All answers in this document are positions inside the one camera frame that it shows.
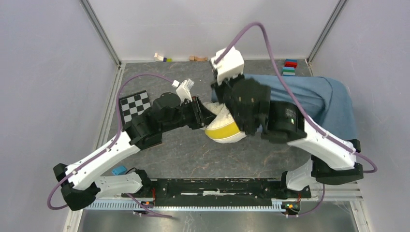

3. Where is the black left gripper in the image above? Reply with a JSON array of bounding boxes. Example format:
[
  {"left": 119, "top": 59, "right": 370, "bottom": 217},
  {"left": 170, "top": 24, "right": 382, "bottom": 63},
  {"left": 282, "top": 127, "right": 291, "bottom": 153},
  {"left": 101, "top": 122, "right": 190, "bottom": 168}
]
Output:
[{"left": 161, "top": 96, "right": 221, "bottom": 132}]

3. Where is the white pillow with yellow side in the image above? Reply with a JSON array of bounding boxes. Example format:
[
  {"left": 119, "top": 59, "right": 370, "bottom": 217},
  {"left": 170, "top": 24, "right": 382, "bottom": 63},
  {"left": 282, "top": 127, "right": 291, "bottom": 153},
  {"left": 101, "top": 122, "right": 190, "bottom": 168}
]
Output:
[{"left": 204, "top": 102, "right": 247, "bottom": 144}]

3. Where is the blue fabric pillowcase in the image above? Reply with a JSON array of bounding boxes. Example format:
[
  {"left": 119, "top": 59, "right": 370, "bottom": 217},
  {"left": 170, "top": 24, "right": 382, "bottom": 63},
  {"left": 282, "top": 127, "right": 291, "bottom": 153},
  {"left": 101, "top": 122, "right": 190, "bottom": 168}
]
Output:
[{"left": 211, "top": 76, "right": 358, "bottom": 141}]

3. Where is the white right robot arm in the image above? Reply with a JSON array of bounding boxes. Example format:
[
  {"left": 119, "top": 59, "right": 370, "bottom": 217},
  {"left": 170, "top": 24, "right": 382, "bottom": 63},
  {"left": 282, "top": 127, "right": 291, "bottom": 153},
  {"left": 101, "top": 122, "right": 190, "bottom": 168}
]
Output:
[{"left": 205, "top": 75, "right": 364, "bottom": 197}]

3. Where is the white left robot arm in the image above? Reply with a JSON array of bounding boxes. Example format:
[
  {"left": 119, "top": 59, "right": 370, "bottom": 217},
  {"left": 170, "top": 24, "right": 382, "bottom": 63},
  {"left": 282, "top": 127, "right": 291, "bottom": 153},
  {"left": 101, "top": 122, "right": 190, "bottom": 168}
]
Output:
[{"left": 53, "top": 92, "right": 216, "bottom": 211}]

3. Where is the blue green white block stack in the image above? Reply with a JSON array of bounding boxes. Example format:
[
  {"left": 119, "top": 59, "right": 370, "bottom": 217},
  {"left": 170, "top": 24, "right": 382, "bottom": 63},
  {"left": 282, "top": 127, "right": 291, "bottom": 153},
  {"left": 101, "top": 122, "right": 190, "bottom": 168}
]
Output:
[{"left": 282, "top": 66, "right": 295, "bottom": 76}]

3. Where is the red and blue block stack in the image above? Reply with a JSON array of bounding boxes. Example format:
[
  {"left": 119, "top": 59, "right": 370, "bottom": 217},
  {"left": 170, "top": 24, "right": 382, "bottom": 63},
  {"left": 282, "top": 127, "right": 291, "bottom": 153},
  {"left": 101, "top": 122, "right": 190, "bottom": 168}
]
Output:
[{"left": 284, "top": 59, "right": 298, "bottom": 69}]

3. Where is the small wooden toy piece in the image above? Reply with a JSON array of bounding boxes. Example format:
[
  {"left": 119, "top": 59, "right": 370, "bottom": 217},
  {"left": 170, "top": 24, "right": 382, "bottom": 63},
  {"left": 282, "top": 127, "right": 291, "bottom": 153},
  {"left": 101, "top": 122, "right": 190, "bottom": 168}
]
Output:
[{"left": 189, "top": 56, "right": 208, "bottom": 62}]

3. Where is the black white checkerboard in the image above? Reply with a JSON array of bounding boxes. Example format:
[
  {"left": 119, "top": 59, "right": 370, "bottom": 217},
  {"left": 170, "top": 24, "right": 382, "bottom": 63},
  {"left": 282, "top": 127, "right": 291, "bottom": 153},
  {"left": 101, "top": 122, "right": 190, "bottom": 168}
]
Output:
[{"left": 119, "top": 90, "right": 151, "bottom": 126}]

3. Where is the small white coloured toy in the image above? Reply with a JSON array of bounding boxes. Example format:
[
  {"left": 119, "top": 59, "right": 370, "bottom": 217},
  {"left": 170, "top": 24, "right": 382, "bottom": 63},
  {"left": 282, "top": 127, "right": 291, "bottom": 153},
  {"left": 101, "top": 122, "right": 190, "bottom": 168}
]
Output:
[{"left": 154, "top": 53, "right": 173, "bottom": 62}]

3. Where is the small light blue block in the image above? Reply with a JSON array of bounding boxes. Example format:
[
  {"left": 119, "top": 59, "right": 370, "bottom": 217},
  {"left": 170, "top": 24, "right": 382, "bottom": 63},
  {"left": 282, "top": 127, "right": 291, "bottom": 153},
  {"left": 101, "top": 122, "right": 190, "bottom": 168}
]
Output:
[{"left": 111, "top": 165, "right": 127, "bottom": 176}]

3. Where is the light blue toothed strip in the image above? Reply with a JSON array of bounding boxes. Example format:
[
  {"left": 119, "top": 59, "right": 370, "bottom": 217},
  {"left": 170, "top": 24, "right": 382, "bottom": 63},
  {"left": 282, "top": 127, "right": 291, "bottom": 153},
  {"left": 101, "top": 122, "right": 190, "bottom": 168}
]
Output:
[{"left": 84, "top": 200, "right": 284, "bottom": 212}]

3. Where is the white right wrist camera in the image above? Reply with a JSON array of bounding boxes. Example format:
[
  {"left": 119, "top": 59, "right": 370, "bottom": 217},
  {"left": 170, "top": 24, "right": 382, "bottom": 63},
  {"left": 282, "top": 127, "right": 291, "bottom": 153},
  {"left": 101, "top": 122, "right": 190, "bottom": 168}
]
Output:
[{"left": 210, "top": 46, "right": 244, "bottom": 85}]

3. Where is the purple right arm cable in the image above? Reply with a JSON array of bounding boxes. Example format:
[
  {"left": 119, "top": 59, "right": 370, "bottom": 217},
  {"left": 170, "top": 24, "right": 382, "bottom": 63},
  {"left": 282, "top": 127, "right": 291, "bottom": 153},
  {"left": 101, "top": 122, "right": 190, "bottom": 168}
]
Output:
[{"left": 214, "top": 21, "right": 378, "bottom": 218}]

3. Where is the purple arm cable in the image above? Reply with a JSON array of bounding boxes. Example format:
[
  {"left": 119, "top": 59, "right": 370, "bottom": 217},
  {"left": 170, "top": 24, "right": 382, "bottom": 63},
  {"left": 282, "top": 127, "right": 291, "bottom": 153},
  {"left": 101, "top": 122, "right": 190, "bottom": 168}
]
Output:
[
  {"left": 214, "top": 21, "right": 378, "bottom": 218},
  {"left": 47, "top": 72, "right": 175, "bottom": 219}
]

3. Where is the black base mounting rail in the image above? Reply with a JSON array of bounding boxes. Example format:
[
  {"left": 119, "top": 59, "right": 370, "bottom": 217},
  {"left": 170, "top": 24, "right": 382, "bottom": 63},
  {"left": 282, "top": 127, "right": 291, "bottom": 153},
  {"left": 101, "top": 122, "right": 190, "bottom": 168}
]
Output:
[{"left": 132, "top": 178, "right": 311, "bottom": 207}]

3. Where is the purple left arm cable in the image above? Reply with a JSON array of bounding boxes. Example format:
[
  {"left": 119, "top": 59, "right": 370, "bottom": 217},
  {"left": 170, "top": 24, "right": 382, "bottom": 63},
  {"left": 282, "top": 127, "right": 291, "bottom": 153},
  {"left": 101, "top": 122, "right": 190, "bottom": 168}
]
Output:
[{"left": 47, "top": 72, "right": 175, "bottom": 219}]

